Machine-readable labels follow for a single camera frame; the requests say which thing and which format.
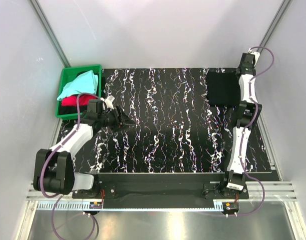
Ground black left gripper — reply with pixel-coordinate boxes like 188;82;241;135
98;105;135;133

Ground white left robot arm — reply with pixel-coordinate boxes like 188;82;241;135
33;99;135;198

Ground red t shirt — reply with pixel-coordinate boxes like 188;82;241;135
61;94;96;107

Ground black t shirt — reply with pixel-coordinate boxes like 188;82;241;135
206;71;241;108

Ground green plastic bin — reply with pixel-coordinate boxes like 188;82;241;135
55;64;102;121

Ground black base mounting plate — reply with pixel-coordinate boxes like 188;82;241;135
71;172;251;210

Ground left aluminium corner post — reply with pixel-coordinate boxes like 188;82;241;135
28;0;71;68

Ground black marble pattern mat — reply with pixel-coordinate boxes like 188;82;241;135
45;67;273;174

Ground aluminium frame rail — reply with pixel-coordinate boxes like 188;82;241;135
26;181;297;202

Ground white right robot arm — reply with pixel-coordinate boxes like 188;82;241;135
219;49;262;198

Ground right aluminium corner post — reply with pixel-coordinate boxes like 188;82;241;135
245;0;293;76

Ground white slotted cable duct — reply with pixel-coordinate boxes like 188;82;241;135
36;201;225;212

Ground aluminium corner post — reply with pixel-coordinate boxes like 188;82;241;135
245;0;293;76
28;0;71;68

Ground light blue t shirt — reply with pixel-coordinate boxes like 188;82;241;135
57;70;99;101

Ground black folded shirt in bin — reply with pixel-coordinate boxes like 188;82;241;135
58;105;87;115

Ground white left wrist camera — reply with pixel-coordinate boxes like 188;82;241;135
102;95;115;111

